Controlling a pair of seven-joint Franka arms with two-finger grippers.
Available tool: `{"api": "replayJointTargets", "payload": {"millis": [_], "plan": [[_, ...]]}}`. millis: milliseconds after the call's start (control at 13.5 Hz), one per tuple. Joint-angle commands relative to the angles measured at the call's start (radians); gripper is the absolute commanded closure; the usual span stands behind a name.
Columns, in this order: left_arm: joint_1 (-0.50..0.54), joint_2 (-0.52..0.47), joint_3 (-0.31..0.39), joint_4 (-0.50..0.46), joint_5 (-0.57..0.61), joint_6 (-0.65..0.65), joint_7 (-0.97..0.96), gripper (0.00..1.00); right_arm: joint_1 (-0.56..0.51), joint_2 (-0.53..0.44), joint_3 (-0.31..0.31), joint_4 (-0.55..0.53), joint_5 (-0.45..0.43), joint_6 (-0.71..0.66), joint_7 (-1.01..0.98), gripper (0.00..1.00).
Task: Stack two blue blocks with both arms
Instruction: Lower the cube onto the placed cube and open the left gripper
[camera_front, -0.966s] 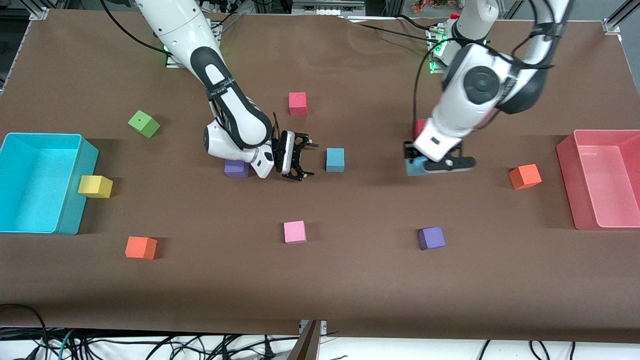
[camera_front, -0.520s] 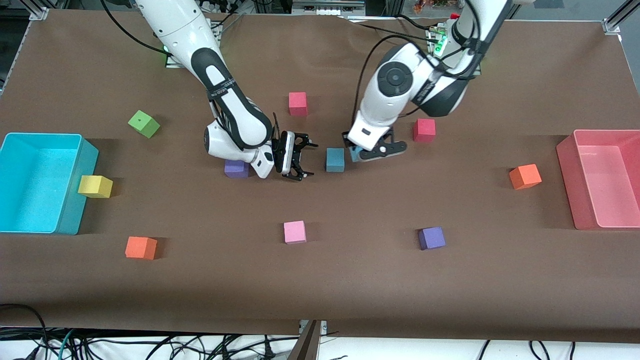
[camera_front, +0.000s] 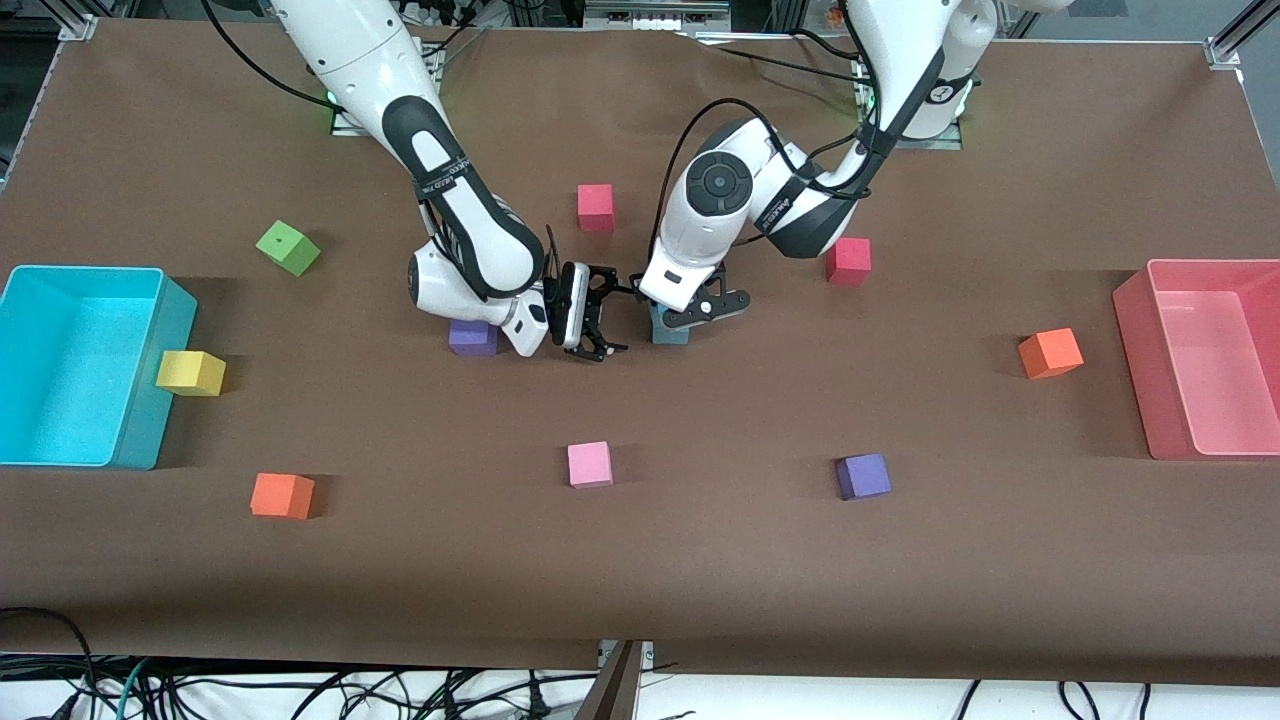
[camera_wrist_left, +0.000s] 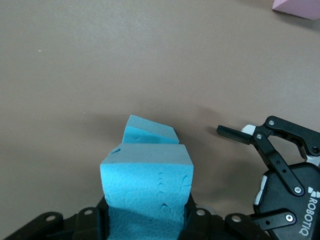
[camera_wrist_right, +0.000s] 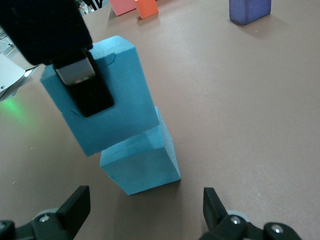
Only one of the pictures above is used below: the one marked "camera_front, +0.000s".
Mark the aluminium frame post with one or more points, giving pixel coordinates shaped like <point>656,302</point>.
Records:
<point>78,22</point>
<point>1235,40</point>

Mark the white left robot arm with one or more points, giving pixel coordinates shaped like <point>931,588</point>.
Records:
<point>720,200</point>

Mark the pink plastic bin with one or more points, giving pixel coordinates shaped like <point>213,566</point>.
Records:
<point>1210,380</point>

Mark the purple foam block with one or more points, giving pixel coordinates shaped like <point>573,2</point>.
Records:
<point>863,476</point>
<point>470,342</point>

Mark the orange foam block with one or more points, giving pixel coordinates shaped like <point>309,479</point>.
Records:
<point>1050,353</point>
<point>282,495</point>

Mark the pink foam block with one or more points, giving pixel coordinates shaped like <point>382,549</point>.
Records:
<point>589,464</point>

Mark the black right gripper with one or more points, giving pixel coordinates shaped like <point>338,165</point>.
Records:
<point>596,312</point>

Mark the red foam block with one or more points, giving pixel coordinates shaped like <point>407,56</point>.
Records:
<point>595,207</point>
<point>848,262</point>

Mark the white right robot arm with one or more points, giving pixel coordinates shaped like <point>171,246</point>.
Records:
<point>350,40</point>

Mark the yellow foam block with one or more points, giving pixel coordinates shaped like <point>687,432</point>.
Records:
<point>190,372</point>

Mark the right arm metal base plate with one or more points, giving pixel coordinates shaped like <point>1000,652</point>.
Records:
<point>350,128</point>

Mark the grey power strip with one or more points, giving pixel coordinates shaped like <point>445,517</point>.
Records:
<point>650,15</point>

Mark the cyan plastic bin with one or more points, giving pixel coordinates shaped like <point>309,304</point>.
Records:
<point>60,380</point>

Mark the metal table bracket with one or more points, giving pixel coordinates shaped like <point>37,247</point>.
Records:
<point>615,695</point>

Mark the green foam block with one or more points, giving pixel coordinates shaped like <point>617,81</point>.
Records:
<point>288,247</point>

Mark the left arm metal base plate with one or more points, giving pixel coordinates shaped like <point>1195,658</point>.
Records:
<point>940,145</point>

